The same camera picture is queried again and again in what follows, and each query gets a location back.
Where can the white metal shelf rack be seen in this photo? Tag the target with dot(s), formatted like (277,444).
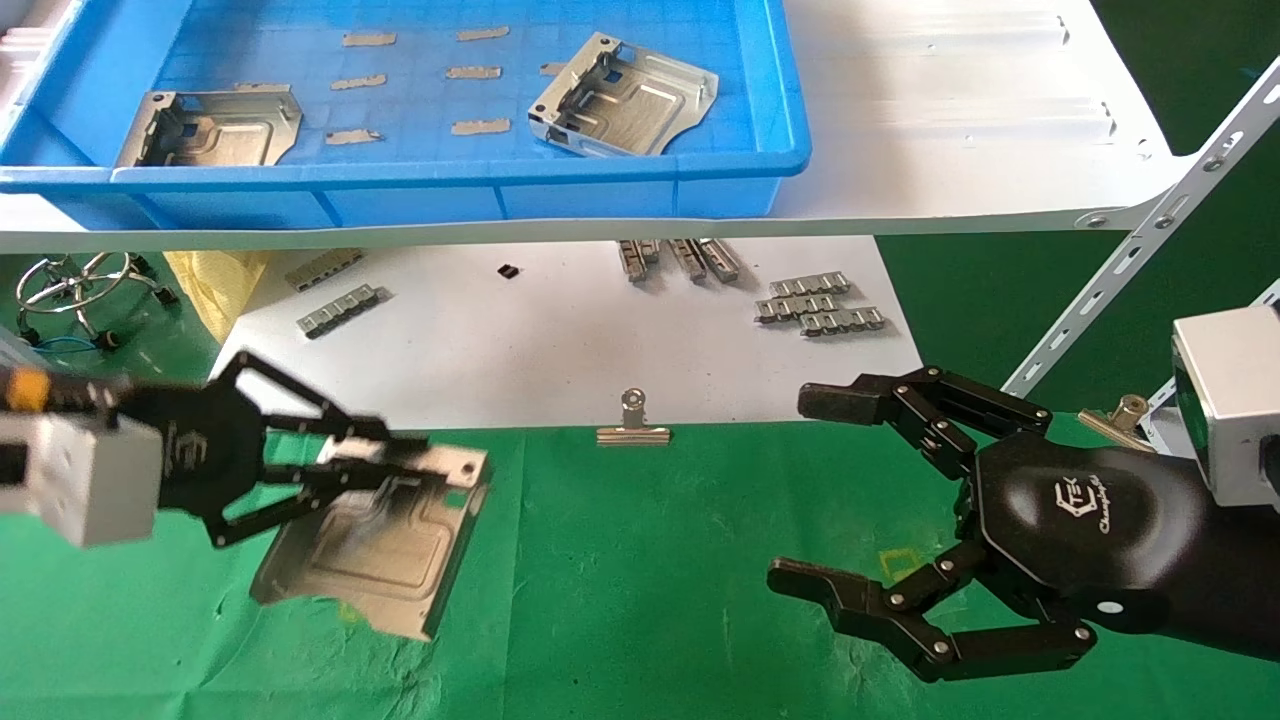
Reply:
(950,130)

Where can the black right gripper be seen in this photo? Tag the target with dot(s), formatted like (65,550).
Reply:
(1100,520)

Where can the green table cloth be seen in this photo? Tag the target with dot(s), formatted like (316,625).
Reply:
(620,600)

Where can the silver binder clip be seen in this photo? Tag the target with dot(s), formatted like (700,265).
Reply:
(633,432)
(1115,425)

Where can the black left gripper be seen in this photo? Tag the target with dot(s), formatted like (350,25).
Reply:
(205,450)

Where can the large blue plastic parts bin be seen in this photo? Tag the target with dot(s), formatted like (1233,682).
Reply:
(430,190)

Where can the stamped metal bracket plate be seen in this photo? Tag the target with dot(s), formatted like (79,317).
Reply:
(380,560)
(630,105)
(215,135)

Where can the metal link strip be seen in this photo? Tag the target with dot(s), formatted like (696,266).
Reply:
(688,260)
(323,270)
(340,311)
(651,250)
(633,262)
(720,260)
(795,308)
(810,285)
(842,322)

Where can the yellow plastic bag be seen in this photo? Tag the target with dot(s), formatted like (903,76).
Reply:
(215,290)

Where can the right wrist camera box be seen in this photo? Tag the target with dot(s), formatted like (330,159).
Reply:
(1235,400)

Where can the black stool with chrome base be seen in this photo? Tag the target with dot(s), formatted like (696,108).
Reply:
(75,285)

